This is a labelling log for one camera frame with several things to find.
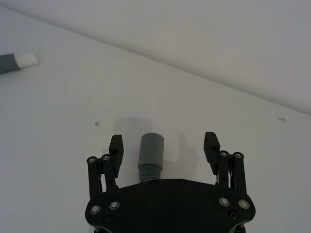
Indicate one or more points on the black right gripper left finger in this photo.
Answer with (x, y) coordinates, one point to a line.
(116, 150)

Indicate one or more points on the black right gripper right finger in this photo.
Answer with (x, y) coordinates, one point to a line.
(211, 151)

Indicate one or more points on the grey power plug with ribbed sleeve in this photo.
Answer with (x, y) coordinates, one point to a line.
(151, 150)

